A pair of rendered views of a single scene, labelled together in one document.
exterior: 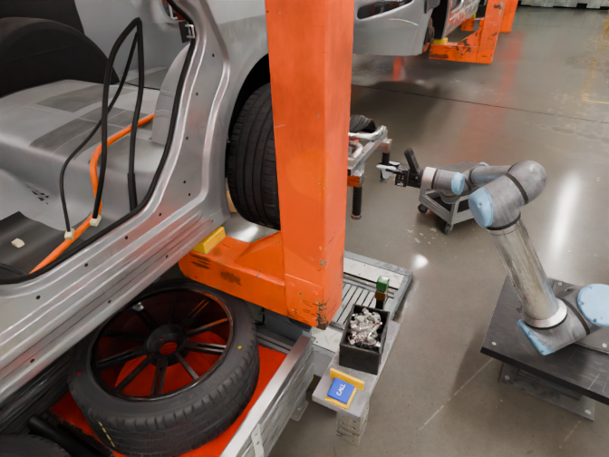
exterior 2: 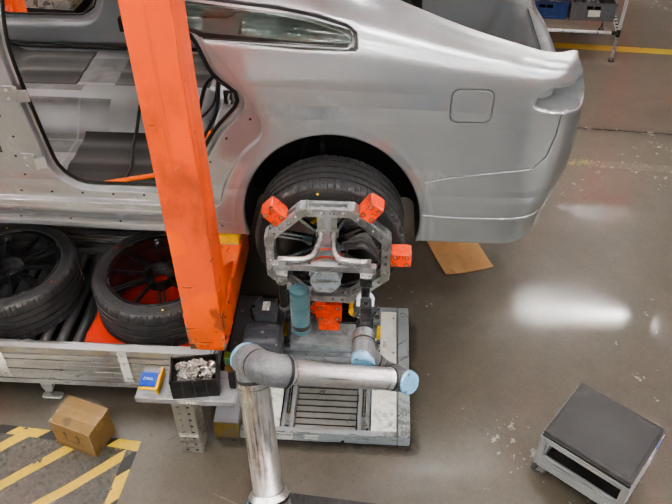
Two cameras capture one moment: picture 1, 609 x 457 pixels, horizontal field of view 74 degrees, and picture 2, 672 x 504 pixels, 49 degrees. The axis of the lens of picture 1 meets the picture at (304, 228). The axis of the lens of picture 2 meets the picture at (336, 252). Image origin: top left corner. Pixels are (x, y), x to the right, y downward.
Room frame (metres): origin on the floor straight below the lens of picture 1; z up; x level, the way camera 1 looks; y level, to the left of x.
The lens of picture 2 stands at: (0.67, -2.25, 3.00)
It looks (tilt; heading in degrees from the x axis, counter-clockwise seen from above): 42 degrees down; 65
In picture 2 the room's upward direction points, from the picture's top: straight up
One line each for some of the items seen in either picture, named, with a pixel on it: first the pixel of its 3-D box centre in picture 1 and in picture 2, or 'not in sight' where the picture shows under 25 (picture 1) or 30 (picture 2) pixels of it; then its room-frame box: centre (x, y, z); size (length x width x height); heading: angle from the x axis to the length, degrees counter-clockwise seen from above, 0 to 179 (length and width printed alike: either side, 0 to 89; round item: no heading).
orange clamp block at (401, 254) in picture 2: not in sight; (400, 255); (1.92, -0.24, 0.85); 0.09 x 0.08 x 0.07; 151
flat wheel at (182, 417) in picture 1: (170, 356); (162, 285); (1.00, 0.52, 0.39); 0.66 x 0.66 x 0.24
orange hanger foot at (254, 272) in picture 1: (236, 249); (221, 257); (1.26, 0.26, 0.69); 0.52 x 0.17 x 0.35; 61
